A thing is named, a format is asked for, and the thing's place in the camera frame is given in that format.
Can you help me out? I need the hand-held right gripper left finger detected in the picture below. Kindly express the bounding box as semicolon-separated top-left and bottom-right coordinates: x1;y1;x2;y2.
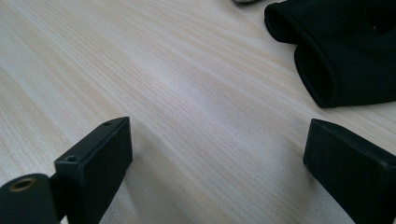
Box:
54;117;134;224

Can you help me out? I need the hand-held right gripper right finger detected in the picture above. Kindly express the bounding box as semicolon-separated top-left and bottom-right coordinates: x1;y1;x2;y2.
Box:
303;118;396;224

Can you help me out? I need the black glove with strap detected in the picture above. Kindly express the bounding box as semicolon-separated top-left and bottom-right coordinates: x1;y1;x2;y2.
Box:
263;0;396;109

